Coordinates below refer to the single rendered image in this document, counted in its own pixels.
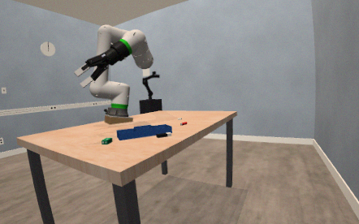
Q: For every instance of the blue rack of bins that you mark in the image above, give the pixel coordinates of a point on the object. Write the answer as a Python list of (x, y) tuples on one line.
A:
[(143, 131)]

